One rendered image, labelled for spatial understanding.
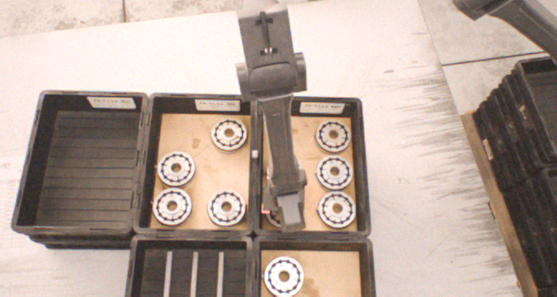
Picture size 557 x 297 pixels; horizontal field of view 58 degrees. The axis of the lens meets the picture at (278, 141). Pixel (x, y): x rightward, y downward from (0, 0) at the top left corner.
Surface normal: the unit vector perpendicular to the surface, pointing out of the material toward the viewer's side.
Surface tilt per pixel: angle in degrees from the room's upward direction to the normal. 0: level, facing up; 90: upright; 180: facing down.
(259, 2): 21
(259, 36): 48
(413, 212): 0
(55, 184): 0
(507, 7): 87
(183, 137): 0
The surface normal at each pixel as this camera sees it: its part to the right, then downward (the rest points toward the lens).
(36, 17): 0.04, -0.40
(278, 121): 0.17, 0.83
